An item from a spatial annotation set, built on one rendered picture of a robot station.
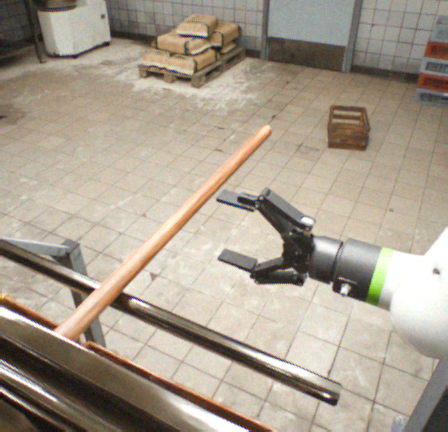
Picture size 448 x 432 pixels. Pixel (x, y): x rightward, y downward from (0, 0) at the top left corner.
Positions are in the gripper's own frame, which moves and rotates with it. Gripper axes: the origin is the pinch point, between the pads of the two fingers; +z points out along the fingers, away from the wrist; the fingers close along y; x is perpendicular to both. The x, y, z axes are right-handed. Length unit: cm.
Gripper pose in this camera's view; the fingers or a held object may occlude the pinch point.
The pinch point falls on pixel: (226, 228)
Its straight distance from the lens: 76.6
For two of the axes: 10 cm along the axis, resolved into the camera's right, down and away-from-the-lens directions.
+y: 0.1, 8.0, 6.0
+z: -8.9, -2.7, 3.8
